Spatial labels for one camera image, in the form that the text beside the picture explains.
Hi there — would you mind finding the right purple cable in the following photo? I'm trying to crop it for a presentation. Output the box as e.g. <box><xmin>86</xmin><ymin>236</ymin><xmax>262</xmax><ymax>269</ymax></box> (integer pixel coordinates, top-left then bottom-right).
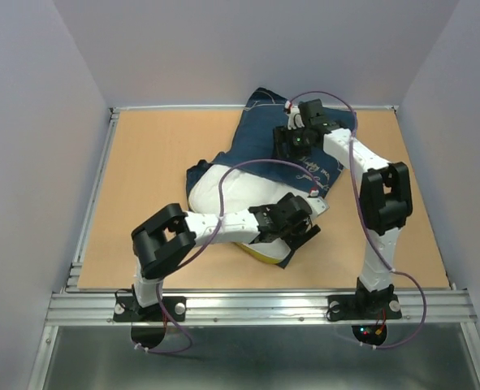
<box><xmin>286</xmin><ymin>89</ymin><xmax>428</xmax><ymax>351</ymax></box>

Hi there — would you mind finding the purple cable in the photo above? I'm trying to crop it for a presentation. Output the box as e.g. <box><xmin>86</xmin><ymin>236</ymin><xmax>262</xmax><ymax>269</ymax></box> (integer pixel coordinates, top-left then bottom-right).
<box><xmin>286</xmin><ymin>89</ymin><xmax>428</xmax><ymax>351</ymax></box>
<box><xmin>133</xmin><ymin>158</ymin><xmax>320</xmax><ymax>353</ymax></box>

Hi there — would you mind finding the front aluminium extrusion rail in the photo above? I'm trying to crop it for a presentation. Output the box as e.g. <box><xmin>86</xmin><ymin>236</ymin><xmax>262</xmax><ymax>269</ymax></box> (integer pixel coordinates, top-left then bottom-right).
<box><xmin>45</xmin><ymin>288</ymin><xmax>478</xmax><ymax>327</ymax></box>

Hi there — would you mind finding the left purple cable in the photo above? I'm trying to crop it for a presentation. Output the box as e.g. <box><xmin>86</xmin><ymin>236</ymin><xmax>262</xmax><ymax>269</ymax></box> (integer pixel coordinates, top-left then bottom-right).
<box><xmin>133</xmin><ymin>158</ymin><xmax>320</xmax><ymax>353</ymax></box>

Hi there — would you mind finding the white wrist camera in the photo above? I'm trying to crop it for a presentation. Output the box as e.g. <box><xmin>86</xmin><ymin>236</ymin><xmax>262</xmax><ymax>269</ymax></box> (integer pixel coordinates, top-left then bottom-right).
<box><xmin>283</xmin><ymin>101</ymin><xmax>304</xmax><ymax>130</ymax></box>
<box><xmin>306</xmin><ymin>188</ymin><xmax>329</xmax><ymax>219</ymax></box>

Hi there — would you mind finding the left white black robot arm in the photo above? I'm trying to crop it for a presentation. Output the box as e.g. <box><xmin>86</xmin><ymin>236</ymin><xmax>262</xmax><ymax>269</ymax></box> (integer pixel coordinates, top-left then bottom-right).
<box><xmin>131</xmin><ymin>193</ymin><xmax>328</xmax><ymax>320</ymax></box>

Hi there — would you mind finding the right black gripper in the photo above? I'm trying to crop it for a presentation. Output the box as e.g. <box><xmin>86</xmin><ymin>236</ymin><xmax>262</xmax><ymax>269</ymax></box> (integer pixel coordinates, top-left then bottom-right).
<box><xmin>270</xmin><ymin>123</ymin><xmax>313</xmax><ymax>162</ymax></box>

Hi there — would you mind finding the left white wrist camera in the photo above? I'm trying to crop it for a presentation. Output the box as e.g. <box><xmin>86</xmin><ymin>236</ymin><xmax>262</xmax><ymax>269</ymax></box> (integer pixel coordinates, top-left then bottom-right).
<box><xmin>306</xmin><ymin>188</ymin><xmax>329</xmax><ymax>219</ymax></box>

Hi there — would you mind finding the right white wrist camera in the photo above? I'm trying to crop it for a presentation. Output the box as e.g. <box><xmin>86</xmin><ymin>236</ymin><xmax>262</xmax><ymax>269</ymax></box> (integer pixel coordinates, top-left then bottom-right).
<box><xmin>283</xmin><ymin>101</ymin><xmax>304</xmax><ymax>130</ymax></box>

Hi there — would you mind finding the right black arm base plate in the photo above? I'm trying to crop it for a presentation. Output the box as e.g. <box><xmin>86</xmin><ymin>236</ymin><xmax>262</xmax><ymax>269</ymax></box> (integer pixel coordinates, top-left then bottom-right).
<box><xmin>327</xmin><ymin>293</ymin><xmax>403</xmax><ymax>323</ymax></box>

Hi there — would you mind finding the grey metal front panel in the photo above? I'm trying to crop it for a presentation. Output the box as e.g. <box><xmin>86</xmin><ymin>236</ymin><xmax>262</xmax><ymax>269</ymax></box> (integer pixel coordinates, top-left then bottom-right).
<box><xmin>42</xmin><ymin>323</ymin><xmax>480</xmax><ymax>389</ymax></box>

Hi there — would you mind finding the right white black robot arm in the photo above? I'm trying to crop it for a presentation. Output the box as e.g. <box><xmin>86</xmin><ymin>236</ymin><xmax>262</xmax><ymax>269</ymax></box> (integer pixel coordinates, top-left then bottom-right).
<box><xmin>273</xmin><ymin>99</ymin><xmax>413</xmax><ymax>317</ymax></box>

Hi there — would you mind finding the white pillow yellow underside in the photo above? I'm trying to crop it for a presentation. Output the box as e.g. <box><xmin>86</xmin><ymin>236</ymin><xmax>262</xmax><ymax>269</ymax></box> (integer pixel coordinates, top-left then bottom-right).
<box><xmin>186</xmin><ymin>160</ymin><xmax>308</xmax><ymax>268</ymax></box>

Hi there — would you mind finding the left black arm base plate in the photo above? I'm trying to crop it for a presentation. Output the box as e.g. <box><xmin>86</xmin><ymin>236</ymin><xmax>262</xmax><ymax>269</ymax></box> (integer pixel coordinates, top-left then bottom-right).
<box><xmin>113</xmin><ymin>296</ymin><xmax>187</xmax><ymax>323</ymax></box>

